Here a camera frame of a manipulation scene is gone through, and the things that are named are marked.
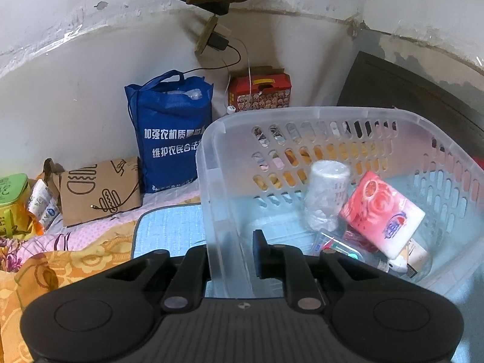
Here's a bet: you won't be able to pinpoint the red small box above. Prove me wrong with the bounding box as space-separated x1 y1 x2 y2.
342 225 379 254

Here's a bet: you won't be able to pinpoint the pink tissue pack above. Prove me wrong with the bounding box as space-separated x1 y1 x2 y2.
340 171 425 260

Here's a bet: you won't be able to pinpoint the clear plastic basket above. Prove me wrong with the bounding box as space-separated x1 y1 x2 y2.
196 106 483 297

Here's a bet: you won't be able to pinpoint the cream tube with orange end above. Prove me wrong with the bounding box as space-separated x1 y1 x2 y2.
377 238 431 279

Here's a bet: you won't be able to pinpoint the blue table mat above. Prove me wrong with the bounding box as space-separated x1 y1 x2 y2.
132 202 484 363

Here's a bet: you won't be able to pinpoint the pink floral sheet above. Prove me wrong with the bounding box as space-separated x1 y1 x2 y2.
1 185 199 273

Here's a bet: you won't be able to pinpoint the brown paper burger bag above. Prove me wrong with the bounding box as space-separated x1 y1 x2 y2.
44 156 142 227

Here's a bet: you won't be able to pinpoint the orange floral bedsheet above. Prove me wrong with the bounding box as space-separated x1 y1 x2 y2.
1 221 136 362

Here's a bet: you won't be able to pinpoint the white snack packets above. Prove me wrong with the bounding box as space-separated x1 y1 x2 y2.
27 179 60 231

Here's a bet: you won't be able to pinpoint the red gift carton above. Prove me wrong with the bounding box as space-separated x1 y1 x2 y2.
227 66 292 112

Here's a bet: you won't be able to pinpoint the blue tote bag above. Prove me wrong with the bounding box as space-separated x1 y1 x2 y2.
125 70 213 193

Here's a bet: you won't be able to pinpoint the green lidded yellow box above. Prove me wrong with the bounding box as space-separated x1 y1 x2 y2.
0 173 32 238

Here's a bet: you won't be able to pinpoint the dark wooden headboard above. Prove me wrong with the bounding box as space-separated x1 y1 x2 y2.
337 52 483 162

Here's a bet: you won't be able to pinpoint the white cable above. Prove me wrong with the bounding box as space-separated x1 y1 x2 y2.
226 37 253 111

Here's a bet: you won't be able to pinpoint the black wall charger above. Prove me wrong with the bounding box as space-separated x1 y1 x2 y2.
207 32 230 52

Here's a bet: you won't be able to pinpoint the wooden wall stick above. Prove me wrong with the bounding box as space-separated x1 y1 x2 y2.
195 15 218 56

